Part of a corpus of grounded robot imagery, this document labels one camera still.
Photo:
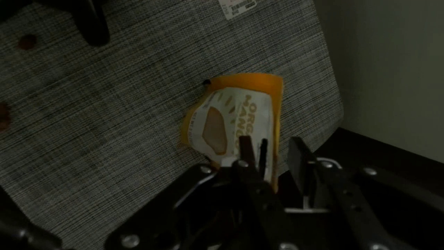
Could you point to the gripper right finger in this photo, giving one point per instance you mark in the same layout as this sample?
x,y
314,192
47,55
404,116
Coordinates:
x,y
347,194

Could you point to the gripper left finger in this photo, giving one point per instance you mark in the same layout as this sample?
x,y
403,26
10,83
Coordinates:
x,y
249,180

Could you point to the orange and white snack packet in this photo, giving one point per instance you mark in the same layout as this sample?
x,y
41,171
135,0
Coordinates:
x,y
242,104

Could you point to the grey woven placemat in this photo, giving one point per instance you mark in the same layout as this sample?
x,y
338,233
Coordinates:
x,y
104,121

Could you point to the white barcode label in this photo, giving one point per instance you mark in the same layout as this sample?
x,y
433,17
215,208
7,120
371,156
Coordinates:
x,y
237,7

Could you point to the black stand leg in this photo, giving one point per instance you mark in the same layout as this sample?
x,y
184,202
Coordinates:
x,y
90,21

